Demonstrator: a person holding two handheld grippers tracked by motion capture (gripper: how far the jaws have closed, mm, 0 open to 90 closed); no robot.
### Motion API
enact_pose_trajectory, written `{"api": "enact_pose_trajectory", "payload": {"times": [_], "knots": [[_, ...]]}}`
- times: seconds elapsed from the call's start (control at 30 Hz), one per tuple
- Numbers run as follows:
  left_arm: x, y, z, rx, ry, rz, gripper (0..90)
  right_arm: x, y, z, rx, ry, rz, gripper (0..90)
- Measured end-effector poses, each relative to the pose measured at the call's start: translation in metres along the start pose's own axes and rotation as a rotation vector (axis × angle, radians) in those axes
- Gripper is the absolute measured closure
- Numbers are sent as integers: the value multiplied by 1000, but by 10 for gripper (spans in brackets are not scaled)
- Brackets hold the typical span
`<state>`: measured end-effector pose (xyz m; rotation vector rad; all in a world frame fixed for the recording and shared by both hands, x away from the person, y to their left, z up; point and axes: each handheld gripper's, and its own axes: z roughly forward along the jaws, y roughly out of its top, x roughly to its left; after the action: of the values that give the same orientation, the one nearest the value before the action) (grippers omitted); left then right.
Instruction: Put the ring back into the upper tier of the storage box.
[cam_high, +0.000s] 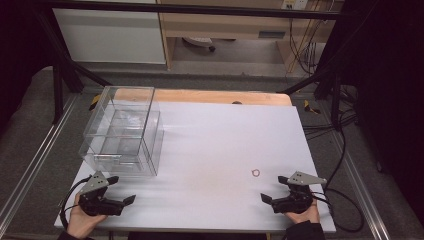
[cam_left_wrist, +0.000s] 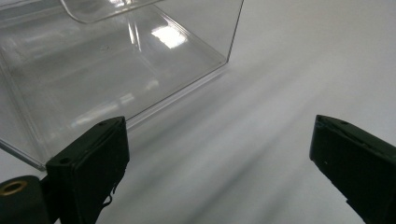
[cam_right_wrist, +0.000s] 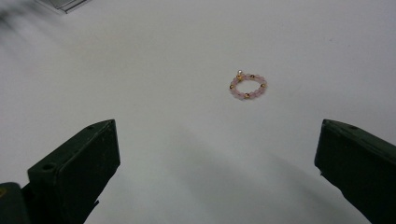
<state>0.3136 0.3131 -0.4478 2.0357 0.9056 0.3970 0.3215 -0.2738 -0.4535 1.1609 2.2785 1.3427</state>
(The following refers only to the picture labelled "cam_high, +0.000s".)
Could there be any yellow black clamp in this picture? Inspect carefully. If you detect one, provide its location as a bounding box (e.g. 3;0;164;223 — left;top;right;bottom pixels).
88;93;102;112
302;99;322;115

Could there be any person's left hand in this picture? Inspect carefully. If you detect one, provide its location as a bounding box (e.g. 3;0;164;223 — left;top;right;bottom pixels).
66;193;108;240

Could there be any person's right hand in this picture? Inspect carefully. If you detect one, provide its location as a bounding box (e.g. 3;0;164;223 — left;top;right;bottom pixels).
284;201;322;225

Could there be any black floor cable bundle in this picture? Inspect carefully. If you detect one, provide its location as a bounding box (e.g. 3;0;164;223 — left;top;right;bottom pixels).
301;84;360;142

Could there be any left hand-held gripper cable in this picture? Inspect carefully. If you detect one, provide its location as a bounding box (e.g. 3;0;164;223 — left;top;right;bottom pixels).
60;176;92;232

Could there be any black metal stand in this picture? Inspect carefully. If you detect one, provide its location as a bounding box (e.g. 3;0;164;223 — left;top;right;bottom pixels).
35;9;113;125
279;64;344;132

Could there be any clear plastic drawer box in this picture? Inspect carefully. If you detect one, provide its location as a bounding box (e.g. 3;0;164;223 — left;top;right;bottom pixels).
78;85;165;178

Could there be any white table cover sheet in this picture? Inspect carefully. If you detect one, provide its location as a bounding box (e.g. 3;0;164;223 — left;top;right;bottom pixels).
53;100;337;234

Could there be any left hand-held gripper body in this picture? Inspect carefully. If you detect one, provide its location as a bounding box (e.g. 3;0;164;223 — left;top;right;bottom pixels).
77;170;125;217

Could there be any right hand-held gripper cable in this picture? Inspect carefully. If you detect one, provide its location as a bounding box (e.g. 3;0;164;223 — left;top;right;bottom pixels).
311;187;365;234

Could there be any black curtain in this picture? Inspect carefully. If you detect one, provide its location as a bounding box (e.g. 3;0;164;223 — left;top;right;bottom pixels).
339;0;424;218

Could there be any white cabinet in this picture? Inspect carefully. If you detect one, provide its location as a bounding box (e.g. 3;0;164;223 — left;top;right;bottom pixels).
52;7;167;65

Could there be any black metal frame crossbar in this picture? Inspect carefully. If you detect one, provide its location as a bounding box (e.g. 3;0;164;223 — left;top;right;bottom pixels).
33;0;345;21

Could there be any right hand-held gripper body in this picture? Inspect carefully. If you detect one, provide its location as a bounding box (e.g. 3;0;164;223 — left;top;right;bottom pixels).
271;171;328;215

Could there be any hanging cable bundle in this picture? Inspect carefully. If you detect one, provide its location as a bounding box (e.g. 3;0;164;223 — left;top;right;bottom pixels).
287;18;322;77

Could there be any aluminium rail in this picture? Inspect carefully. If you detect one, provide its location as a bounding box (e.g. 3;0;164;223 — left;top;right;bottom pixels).
0;94;81;235
329;132;393;240

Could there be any hand-held gripper cable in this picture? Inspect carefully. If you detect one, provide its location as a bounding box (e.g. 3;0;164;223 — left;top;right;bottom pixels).
311;187;365;234
60;176;92;232

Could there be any office chair base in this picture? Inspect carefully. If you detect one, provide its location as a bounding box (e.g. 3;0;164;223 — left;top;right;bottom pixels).
182;36;217;53

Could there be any white wall power outlet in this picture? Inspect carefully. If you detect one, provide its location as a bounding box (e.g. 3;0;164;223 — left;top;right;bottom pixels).
281;0;310;11

